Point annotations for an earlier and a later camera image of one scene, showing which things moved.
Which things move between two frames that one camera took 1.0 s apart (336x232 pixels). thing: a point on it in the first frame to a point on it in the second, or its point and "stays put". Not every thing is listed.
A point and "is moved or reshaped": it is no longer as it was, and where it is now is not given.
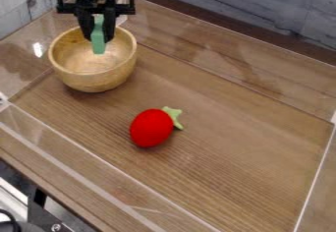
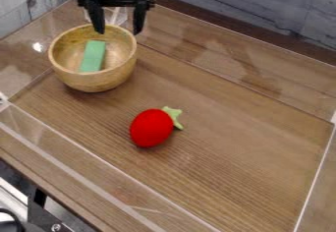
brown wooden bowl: (85, 71) stays put
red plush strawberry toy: (150, 126) stays put
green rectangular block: (97, 34) is moved or reshaped
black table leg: (40, 197) stays put
